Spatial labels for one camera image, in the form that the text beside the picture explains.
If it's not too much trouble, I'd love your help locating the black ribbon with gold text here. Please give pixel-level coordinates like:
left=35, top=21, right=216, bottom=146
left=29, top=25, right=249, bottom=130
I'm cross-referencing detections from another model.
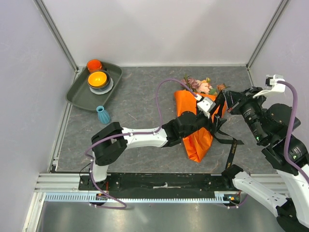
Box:
left=211, top=91, right=244, bottom=169

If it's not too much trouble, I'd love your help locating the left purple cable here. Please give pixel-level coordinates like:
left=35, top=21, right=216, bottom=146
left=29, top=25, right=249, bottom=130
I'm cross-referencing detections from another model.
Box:
left=84, top=78, right=201, bottom=210

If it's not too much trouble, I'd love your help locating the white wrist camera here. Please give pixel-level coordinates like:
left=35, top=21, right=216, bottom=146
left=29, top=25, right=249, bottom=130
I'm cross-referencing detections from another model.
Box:
left=253, top=74, right=285, bottom=99
left=195, top=94, right=215, bottom=118

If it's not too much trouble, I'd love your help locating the white plate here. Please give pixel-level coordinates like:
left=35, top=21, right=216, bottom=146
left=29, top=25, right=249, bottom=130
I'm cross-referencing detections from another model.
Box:
left=89, top=78, right=113, bottom=95

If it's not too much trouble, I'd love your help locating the grey slotted cable duct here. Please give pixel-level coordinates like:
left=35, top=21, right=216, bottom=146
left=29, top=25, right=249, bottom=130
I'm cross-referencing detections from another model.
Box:
left=44, top=192, right=234, bottom=203

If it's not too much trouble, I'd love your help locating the blue ribbed vase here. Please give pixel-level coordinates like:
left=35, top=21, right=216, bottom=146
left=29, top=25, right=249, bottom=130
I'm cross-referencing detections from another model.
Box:
left=96, top=106, right=111, bottom=124

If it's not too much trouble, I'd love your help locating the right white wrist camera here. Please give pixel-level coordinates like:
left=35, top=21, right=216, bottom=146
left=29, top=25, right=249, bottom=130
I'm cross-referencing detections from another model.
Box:
left=253, top=74, right=285, bottom=99

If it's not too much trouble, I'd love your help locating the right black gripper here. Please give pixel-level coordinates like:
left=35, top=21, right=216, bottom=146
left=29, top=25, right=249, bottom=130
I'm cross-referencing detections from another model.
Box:
left=223, top=85, right=267, bottom=142

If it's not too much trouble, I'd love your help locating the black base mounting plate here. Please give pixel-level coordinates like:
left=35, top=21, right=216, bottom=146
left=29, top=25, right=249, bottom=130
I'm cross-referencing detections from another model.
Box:
left=78, top=172, right=244, bottom=194

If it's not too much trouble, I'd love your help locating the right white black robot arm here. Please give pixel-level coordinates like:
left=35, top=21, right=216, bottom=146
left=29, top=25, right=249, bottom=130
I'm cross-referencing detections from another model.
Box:
left=220, top=87, right=309, bottom=232

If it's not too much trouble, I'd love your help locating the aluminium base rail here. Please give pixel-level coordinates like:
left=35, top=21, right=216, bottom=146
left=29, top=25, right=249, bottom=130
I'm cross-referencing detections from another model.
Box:
left=33, top=173, right=84, bottom=193

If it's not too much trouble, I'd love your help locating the aluminium frame post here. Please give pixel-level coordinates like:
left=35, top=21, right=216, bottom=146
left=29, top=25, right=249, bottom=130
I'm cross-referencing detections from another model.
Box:
left=34, top=0, right=79, bottom=72
left=245, top=0, right=290, bottom=71

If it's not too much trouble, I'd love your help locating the left aluminium frame post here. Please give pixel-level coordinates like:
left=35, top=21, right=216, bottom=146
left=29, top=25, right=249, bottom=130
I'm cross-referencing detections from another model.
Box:
left=34, top=0, right=79, bottom=72

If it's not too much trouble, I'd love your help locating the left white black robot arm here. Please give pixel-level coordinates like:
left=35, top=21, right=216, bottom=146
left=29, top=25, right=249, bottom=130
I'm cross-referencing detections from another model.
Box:
left=89, top=111, right=226, bottom=190

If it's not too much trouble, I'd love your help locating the dark grey bowl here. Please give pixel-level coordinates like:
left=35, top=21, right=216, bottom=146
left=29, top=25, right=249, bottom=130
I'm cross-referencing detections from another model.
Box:
left=92, top=71, right=111, bottom=90

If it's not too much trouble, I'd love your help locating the orange bowl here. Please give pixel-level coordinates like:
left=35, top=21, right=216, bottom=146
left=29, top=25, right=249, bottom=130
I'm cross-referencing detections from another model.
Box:
left=88, top=71, right=108, bottom=88

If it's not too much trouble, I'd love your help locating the orange flower bouquet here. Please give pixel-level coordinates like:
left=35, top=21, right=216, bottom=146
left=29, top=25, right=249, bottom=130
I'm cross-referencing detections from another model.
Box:
left=174, top=75, right=227, bottom=162

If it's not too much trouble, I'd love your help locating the right aluminium frame post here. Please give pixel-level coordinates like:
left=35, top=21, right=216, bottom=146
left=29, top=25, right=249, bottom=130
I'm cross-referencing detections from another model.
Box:
left=245, top=0, right=290, bottom=71

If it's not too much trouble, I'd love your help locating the grey green plastic tray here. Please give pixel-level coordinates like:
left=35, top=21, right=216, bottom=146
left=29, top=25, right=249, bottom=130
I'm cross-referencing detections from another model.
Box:
left=66, top=61, right=123, bottom=112

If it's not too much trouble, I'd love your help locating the orange plastic cup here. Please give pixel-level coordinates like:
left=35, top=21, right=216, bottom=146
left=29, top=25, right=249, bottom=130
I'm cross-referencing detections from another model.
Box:
left=86, top=59, right=103, bottom=73

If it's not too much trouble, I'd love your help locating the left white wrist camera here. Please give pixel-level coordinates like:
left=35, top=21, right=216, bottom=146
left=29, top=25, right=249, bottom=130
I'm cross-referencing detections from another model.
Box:
left=195, top=94, right=215, bottom=118

